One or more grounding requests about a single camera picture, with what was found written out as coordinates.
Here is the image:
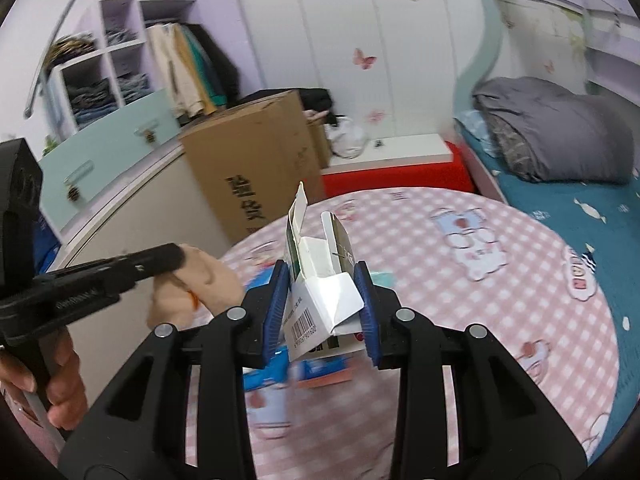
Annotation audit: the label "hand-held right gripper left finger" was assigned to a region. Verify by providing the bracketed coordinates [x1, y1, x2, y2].
[59, 260, 292, 480]

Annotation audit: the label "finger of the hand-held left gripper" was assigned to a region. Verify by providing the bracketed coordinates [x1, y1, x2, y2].
[35, 242, 187, 306]

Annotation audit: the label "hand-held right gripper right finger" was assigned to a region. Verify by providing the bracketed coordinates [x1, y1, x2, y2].
[352, 260, 588, 480]

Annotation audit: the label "green white carton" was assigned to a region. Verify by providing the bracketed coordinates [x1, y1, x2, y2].
[281, 181, 367, 363]

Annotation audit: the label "blue packet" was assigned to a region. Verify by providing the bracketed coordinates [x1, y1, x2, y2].
[242, 347, 293, 391]

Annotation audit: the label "blue tube box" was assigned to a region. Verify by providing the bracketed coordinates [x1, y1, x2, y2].
[295, 352, 353, 390]

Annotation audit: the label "person's left hand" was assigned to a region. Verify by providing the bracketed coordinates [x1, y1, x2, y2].
[0, 332, 90, 432]

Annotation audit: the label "wide teal drawer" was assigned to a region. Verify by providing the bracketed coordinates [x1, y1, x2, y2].
[37, 142, 113, 233]

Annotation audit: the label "blue patterned bag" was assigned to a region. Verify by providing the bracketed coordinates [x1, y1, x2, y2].
[34, 212, 63, 273]

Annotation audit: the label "white low cabinet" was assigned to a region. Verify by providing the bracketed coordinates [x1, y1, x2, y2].
[50, 137, 236, 361]

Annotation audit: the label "pink checked tablecloth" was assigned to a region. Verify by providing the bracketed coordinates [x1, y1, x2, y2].
[185, 186, 618, 480]

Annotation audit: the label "stack of dark folded clothes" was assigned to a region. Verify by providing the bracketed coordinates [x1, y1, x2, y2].
[67, 80, 116, 123]

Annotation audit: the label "narrow teal drawer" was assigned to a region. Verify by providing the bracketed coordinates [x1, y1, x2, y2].
[75, 87, 181, 176]

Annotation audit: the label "red white step box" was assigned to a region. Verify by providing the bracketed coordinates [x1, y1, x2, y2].
[320, 132, 476, 198]

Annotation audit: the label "large cardboard box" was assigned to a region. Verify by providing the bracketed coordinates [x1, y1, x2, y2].
[178, 89, 326, 246]

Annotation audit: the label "folded grey jeans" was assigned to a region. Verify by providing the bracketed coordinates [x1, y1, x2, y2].
[117, 75, 151, 103]

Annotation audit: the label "pile of brown clothes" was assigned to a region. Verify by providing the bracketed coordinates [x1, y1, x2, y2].
[45, 34, 96, 68]

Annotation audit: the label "white plastic bag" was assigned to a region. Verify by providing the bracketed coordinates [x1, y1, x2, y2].
[327, 116, 368, 158]

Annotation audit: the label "grey metal handrail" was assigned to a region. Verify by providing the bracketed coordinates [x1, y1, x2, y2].
[22, 0, 98, 118]

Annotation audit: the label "yellow hanging garment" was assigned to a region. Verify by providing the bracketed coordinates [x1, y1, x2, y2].
[175, 27, 216, 116]

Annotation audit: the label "small grey folded cloth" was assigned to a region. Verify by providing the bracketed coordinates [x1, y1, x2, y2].
[105, 27, 138, 46]

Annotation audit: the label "cream hanging jacket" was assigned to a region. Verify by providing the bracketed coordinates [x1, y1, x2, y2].
[147, 25, 201, 118]

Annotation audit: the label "plaid blanket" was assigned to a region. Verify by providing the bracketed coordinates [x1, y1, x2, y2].
[487, 120, 531, 173]

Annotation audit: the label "purple stepped shelf cabinet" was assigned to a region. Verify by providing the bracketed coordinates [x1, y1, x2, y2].
[37, 0, 266, 233]

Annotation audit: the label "green hanging garment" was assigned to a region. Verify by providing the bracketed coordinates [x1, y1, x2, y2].
[185, 25, 226, 103]

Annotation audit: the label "blue bed sheet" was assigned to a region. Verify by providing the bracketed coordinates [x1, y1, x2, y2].
[455, 115, 640, 461]

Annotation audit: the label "grey duvet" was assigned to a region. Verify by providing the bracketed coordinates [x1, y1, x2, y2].
[472, 76, 636, 183]

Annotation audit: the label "white wardrobe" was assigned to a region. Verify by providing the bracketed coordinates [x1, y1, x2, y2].
[227, 0, 488, 141]

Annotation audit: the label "teal bunk bed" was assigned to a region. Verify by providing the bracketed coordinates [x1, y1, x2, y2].
[452, 0, 640, 206]

